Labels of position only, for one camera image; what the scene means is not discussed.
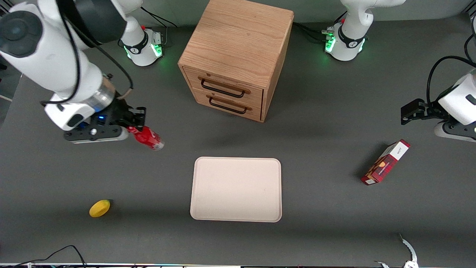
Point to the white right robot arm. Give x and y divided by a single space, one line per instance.
48 48

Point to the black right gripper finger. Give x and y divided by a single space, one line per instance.
137 117
119 123

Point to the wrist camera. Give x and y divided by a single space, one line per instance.
452 132
96 136

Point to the wooden drawer cabinet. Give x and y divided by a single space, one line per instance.
238 41

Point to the red coke bottle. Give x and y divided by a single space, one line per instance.
148 138

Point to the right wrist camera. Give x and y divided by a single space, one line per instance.
96 136

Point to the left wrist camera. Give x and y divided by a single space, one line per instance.
452 132

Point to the wooden drawer front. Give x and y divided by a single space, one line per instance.
200 98
256 97

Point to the yellow lemon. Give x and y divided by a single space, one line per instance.
99 208

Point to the beige rectangular tray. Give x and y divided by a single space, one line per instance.
236 190

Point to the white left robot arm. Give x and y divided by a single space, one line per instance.
349 41

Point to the red plaid shortbread box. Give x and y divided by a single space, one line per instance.
385 163

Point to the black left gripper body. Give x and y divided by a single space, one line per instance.
430 110

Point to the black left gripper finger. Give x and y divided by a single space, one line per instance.
412 109

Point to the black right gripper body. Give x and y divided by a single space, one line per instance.
118 112

